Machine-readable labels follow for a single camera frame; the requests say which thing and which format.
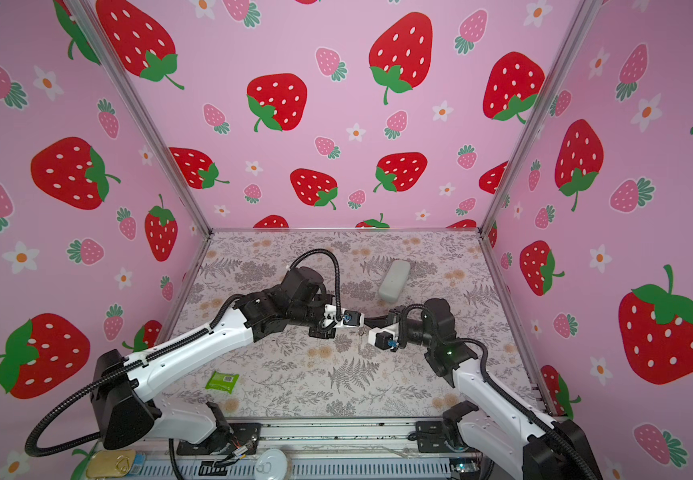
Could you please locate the green snack packet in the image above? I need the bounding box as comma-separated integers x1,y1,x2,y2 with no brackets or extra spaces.
206,372,240,394

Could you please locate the pale green glasses case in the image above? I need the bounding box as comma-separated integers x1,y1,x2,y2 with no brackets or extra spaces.
378,260,412,304

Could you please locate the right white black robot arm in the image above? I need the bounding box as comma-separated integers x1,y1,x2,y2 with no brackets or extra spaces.
387,298,602,479

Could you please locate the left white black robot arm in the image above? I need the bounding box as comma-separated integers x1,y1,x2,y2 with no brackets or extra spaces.
24,258,363,457

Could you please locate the gold tin can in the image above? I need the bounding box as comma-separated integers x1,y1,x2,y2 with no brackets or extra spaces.
86,450,136,479

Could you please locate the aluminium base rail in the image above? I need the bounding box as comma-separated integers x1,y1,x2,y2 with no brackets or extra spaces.
127,409,514,479

